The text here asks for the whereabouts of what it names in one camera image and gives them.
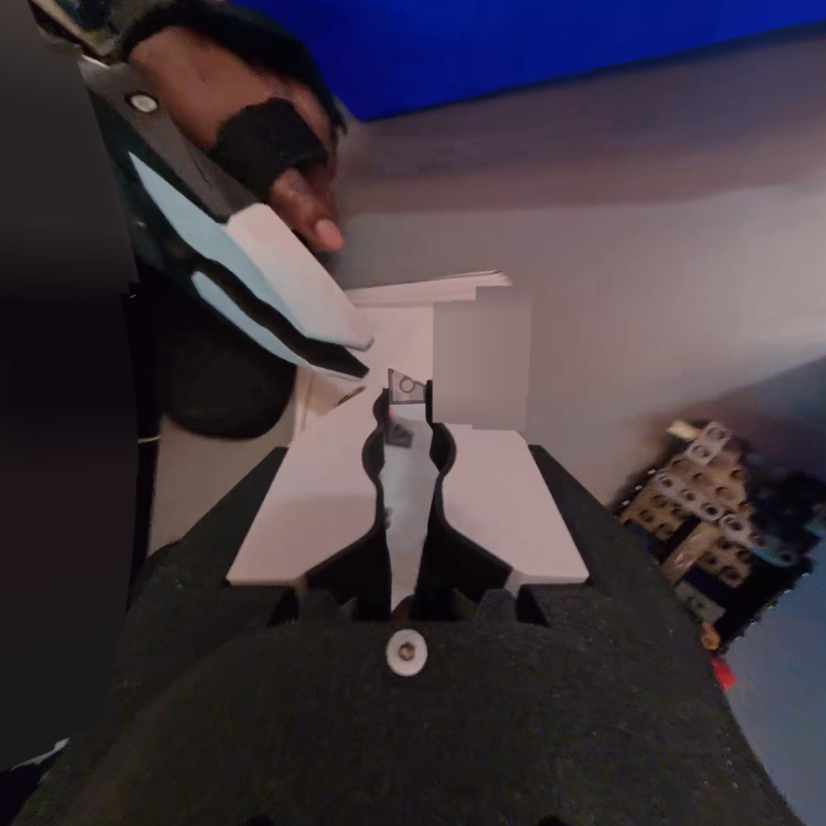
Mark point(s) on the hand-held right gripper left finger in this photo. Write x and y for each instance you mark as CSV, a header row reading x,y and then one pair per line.
x,y
310,516

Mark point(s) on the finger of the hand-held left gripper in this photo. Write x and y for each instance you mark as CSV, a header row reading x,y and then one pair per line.
x,y
258,323
291,278

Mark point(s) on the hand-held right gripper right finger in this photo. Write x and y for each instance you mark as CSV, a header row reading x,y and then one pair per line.
x,y
516,516

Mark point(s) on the small dark grey lego wedge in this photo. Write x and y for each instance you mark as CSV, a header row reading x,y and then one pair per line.
x,y
407,387
398,436

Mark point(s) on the red and black lego car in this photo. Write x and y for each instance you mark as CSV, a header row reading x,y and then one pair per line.
x,y
710,516

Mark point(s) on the blue plastic bin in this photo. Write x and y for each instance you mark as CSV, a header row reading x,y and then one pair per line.
x,y
542,45

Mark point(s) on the lego instruction booklet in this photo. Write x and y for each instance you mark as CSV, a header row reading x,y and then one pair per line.
x,y
400,323

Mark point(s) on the person's left hand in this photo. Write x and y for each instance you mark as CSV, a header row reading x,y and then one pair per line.
x,y
220,78

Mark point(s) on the black quilted pad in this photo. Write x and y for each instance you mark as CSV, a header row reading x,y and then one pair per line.
x,y
220,387

